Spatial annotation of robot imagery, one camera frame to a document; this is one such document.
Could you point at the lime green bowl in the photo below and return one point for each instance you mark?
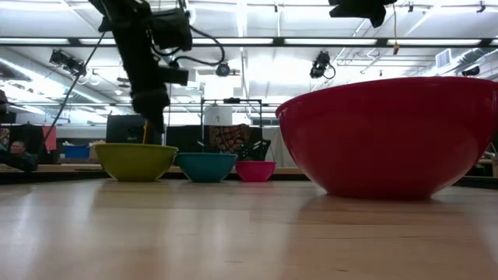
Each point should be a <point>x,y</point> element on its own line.
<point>134,163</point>

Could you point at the teal bowl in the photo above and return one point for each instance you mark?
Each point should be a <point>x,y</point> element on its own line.
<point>206,168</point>

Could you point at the pink bowl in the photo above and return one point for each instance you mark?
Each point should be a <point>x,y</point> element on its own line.
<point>254,171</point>

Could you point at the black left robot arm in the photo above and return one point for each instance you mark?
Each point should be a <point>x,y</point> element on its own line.
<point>116,15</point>

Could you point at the nested rainbow bowls stack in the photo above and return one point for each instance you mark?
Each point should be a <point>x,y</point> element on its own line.
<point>389,140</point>

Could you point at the black computer monitor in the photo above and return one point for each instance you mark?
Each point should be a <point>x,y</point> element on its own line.
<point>124,130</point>

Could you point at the round black ceiling device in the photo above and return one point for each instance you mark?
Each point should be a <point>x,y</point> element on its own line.
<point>223,69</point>

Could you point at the brown patterned cloth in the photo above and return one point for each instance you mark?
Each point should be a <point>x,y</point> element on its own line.
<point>227,138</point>

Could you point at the black ceiling spotlight cluster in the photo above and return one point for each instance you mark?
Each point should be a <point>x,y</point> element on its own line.
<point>66,61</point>

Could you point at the black diagonal strut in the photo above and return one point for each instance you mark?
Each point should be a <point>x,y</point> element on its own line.
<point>66,99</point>

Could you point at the blue storage bin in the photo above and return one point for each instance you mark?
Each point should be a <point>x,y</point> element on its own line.
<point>77,151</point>

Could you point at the white ceiling air vent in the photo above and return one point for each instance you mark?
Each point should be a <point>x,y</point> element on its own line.
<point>443,58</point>

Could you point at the red hanging cloth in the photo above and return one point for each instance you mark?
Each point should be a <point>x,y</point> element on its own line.
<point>50,138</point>

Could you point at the light wooden desk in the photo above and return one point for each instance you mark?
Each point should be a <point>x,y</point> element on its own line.
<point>58,167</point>

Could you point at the white draped cloth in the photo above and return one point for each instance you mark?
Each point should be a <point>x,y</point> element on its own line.
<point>278,145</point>

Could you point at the person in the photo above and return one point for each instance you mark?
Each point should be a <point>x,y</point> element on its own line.
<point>17,153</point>

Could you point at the black metal rack frame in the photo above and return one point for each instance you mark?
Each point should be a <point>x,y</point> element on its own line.
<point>202,116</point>

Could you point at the black overhead frame beam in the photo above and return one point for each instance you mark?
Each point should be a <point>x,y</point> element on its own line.
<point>327,41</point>

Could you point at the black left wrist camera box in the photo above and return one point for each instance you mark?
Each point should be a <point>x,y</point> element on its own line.
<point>171,29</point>

